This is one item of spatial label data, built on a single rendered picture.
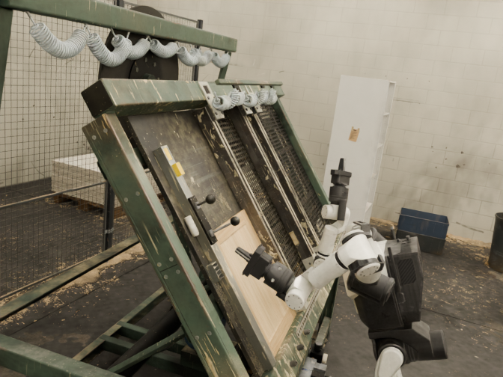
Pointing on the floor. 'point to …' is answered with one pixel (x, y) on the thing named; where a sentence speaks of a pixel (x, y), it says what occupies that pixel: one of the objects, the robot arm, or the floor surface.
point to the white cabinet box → (359, 139)
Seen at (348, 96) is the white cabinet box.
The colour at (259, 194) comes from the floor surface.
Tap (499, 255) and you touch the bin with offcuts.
